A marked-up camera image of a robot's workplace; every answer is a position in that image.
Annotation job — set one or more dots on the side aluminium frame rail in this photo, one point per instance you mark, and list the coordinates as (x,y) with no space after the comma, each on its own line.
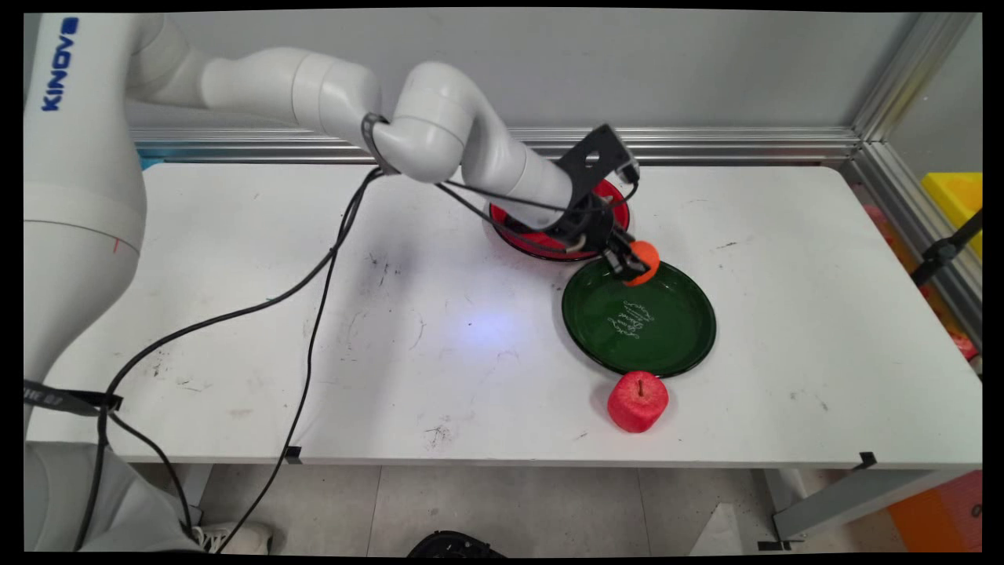
(918,227)

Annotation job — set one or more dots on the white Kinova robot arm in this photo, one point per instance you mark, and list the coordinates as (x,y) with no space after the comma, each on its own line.
(259,86)

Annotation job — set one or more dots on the black round object on floor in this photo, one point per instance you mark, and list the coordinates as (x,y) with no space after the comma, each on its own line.
(455,545)

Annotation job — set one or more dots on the grey table leg brace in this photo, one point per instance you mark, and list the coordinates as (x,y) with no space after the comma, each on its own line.
(847,498)

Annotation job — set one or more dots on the green plate with writing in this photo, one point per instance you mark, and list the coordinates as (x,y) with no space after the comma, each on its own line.
(659,333)

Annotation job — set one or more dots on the yellow box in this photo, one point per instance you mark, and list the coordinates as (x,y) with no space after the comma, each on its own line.
(957,200)

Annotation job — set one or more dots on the white table leg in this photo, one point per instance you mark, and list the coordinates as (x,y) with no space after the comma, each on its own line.
(192,486)

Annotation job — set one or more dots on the orange carrot piece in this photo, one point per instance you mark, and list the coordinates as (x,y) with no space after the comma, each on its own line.
(651,257)

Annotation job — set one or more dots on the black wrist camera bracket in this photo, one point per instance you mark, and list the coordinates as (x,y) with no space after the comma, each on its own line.
(596,161)

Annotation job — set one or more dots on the black tape marker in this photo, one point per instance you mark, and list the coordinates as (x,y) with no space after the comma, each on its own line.
(293,453)
(867,461)

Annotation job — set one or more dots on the white board on floor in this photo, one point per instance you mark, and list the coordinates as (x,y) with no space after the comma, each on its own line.
(725,534)

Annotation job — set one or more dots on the horizontal aluminium frame rail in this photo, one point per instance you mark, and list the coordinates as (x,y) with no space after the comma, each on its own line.
(745,145)

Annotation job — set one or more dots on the white sneaker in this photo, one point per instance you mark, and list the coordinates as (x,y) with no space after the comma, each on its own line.
(239,537)

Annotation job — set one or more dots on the red apple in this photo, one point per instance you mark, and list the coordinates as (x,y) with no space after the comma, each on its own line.
(637,404)

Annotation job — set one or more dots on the orange box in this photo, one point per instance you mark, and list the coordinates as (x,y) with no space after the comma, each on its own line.
(941,514)

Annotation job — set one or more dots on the red plate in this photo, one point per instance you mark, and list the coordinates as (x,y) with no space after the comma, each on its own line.
(533,245)

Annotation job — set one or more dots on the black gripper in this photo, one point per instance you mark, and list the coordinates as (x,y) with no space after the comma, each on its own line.
(587,224)

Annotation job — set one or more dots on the upright aluminium frame post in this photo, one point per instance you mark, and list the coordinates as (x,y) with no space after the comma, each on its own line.
(914,74)

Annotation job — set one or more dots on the grey robot base cover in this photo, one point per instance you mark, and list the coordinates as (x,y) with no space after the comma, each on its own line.
(125,502)

